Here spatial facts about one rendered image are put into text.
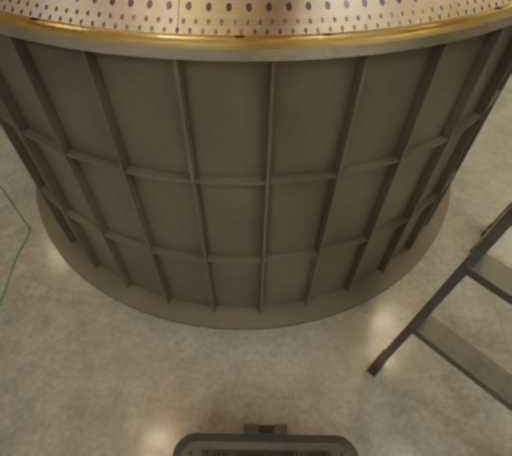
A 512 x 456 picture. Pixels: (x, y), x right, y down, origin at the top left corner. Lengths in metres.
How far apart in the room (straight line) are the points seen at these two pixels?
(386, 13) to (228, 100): 0.36
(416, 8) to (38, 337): 1.69
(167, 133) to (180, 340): 0.93
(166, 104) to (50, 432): 1.21
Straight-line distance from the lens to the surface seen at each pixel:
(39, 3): 0.96
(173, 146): 0.99
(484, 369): 1.45
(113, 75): 0.93
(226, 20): 0.79
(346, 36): 0.81
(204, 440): 1.28
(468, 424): 1.72
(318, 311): 1.67
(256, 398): 1.56
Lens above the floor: 1.51
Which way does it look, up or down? 48 degrees down
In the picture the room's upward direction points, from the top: 1 degrees clockwise
